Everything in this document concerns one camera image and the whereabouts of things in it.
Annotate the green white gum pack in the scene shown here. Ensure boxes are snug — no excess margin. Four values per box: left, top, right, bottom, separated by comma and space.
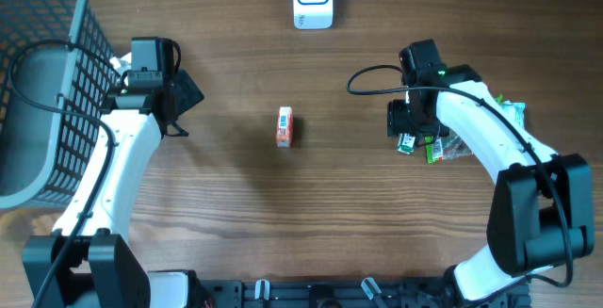
397, 133, 416, 154

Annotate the green snack bag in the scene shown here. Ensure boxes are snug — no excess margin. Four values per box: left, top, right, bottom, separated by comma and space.
423, 93, 505, 165

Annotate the light teal tissue packet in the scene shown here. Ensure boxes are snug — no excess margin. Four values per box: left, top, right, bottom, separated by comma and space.
499, 100, 526, 128

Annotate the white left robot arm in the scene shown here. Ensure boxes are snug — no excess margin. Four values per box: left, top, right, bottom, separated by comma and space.
23, 37, 210, 307

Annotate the grey plastic mesh basket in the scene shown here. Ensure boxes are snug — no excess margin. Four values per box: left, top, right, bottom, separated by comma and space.
1, 0, 120, 209

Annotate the black right camera cable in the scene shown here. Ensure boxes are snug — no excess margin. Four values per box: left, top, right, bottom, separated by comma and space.
346, 64, 575, 300

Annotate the black camera cable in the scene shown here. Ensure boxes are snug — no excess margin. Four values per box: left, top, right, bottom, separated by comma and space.
8, 39, 183, 308
346, 64, 575, 300

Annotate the black left camera cable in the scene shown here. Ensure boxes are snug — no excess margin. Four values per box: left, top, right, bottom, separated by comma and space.
8, 39, 183, 308

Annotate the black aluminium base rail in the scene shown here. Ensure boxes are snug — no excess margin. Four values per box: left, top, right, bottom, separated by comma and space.
197, 274, 531, 308

